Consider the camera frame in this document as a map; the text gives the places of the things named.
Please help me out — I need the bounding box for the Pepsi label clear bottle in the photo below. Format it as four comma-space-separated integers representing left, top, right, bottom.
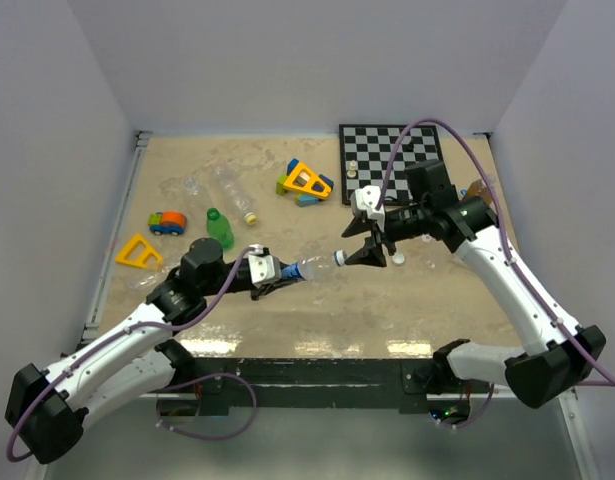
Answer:
281, 250, 347, 281

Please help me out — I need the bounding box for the green plastic bottle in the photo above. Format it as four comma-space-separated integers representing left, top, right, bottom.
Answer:
206, 208, 235, 250

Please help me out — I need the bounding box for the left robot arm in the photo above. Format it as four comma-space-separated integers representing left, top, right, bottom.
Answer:
5, 238, 302, 464

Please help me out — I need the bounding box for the brown tea bottle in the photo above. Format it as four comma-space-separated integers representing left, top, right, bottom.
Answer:
463, 178, 493, 205

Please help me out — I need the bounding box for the clear bottle yellow cap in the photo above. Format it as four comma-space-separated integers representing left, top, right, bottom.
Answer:
214, 165, 257, 226

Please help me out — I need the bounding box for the clear bottle far left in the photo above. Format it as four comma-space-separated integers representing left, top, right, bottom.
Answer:
183, 177, 200, 196

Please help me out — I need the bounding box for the blue purple toy block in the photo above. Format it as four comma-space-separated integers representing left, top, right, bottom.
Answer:
319, 174, 334, 190

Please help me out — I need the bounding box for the teal green toy block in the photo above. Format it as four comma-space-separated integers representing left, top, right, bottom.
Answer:
295, 193, 321, 207

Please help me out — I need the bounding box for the black white chessboard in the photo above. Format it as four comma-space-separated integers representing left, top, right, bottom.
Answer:
338, 124, 443, 207

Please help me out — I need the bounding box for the yellow triangle toy block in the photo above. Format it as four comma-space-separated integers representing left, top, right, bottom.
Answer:
285, 161, 333, 201

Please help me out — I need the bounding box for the black chess piece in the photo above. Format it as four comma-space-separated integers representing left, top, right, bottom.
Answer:
403, 137, 415, 152

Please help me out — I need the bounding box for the orange blue toy car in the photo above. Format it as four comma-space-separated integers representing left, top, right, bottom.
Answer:
147, 211, 187, 236

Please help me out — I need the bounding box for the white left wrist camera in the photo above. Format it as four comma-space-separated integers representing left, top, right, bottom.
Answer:
247, 244, 282, 287

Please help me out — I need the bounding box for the black table edge rail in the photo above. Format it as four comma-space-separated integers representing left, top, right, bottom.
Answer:
61, 339, 578, 419

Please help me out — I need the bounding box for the yellow triangle toy frame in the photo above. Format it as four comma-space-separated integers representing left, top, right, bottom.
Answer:
115, 233, 164, 269

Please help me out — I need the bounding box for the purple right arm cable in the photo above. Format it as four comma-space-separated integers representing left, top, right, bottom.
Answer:
376, 118, 615, 431

